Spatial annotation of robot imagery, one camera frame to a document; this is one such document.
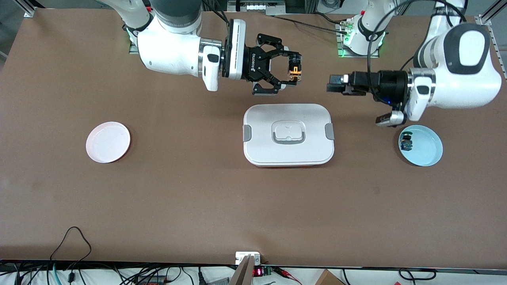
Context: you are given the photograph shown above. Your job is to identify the white power strip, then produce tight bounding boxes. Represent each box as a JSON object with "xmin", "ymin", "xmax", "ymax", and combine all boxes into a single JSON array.
[{"xmin": 227, "ymin": 0, "xmax": 286, "ymax": 13}]

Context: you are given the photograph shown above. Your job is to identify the black cable to arm base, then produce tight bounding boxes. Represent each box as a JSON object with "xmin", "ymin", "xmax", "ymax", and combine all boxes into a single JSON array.
[{"xmin": 273, "ymin": 14, "xmax": 350, "ymax": 34}]

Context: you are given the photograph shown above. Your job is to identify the light blue round plate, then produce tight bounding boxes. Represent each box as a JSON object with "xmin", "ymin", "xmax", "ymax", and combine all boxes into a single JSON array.
[{"xmin": 398, "ymin": 125, "xmax": 443, "ymax": 167}]

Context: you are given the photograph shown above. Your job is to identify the black looped cable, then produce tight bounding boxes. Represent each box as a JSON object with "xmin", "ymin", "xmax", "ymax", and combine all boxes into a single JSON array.
[{"xmin": 50, "ymin": 226, "xmax": 92, "ymax": 274}]

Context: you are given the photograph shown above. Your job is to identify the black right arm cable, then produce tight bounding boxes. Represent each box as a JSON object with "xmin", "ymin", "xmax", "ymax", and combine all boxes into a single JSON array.
[{"xmin": 202, "ymin": 0, "xmax": 231, "ymax": 25}]

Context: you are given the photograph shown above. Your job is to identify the aluminium frame rail with bracket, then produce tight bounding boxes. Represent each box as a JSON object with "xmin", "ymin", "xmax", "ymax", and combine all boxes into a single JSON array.
[{"xmin": 475, "ymin": 0, "xmax": 507, "ymax": 80}]

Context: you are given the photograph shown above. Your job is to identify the white lunch box grey clasps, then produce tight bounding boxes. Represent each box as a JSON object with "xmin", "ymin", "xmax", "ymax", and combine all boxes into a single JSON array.
[{"xmin": 242, "ymin": 104, "xmax": 335, "ymax": 167}]

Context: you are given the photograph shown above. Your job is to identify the red clip wires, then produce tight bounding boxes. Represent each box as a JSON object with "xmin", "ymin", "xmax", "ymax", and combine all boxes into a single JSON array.
[{"xmin": 273, "ymin": 267, "xmax": 302, "ymax": 285}]

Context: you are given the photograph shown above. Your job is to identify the orange push button switch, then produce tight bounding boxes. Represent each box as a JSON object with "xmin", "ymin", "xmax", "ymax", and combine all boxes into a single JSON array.
[{"xmin": 287, "ymin": 55, "xmax": 303, "ymax": 84}]

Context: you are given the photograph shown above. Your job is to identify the brown cardboard box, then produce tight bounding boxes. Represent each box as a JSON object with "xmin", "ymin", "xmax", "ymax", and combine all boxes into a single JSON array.
[{"xmin": 314, "ymin": 269, "xmax": 346, "ymax": 285}]

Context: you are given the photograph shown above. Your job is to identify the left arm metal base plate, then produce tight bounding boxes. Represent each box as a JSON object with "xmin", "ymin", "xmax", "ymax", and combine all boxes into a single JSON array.
[{"xmin": 336, "ymin": 22, "xmax": 380, "ymax": 59}]

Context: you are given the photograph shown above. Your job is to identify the thin black cable loop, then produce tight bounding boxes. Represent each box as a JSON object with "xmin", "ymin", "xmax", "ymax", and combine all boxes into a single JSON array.
[{"xmin": 398, "ymin": 268, "xmax": 437, "ymax": 281}]

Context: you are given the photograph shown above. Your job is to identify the white metal bracket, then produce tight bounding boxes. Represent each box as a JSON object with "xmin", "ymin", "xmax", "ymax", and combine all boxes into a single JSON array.
[{"xmin": 235, "ymin": 251, "xmax": 261, "ymax": 265}]

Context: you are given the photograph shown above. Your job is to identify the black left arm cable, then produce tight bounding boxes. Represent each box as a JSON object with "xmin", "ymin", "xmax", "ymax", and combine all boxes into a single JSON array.
[{"xmin": 366, "ymin": 0, "xmax": 469, "ymax": 72}]

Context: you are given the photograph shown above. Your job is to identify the aluminium profile bar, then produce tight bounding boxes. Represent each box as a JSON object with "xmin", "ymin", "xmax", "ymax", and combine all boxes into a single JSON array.
[{"xmin": 229, "ymin": 255, "xmax": 254, "ymax": 285}]

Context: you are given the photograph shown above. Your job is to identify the pink round plate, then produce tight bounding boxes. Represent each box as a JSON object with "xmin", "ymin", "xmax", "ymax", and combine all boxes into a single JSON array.
[{"xmin": 86, "ymin": 122, "xmax": 131, "ymax": 163}]

